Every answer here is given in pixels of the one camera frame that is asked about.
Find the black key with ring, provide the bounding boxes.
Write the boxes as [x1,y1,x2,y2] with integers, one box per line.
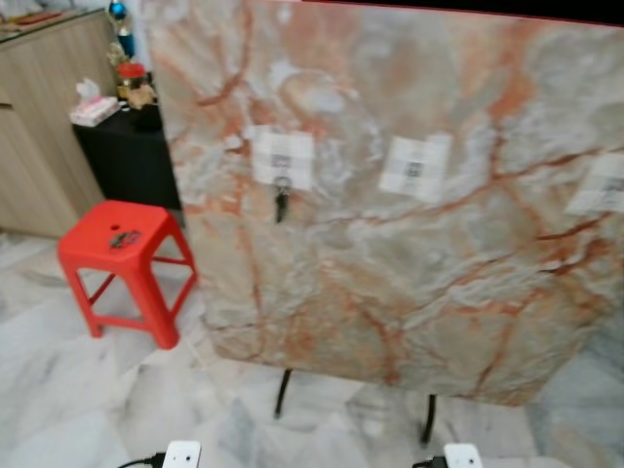
[272,174,293,224]

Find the white QR code hook tag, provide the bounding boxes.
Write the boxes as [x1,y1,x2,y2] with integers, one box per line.
[252,127,316,192]
[378,135,452,204]

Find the marble pattern board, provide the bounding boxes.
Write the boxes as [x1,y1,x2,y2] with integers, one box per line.
[139,0,624,407]

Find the black metal board stand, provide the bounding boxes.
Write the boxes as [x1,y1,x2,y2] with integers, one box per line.
[274,368,439,449]

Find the black TV console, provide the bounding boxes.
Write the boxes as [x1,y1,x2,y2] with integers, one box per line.
[73,102,184,212]

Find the red plastic stool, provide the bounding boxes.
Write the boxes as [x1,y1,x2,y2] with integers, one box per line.
[57,200,199,350]

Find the floral tissue box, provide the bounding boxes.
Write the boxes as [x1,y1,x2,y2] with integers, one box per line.
[69,78,121,129]

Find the tall trophy with blue ball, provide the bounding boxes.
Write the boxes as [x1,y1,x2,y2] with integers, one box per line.
[105,0,137,64]

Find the light wooden cabinet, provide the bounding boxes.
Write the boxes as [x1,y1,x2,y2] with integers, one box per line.
[0,10,123,238]

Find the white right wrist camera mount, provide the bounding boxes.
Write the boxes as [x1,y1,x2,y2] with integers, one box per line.
[444,444,485,468]

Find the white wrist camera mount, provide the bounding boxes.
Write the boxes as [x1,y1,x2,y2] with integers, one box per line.
[161,441,204,468]
[444,444,485,468]

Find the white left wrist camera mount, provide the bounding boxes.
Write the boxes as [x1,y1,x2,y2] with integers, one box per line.
[161,441,204,468]

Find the key bunch with pink ring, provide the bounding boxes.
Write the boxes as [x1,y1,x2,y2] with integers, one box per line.
[108,229,144,250]

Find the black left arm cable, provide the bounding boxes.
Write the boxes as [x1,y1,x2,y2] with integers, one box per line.
[117,451,165,468]

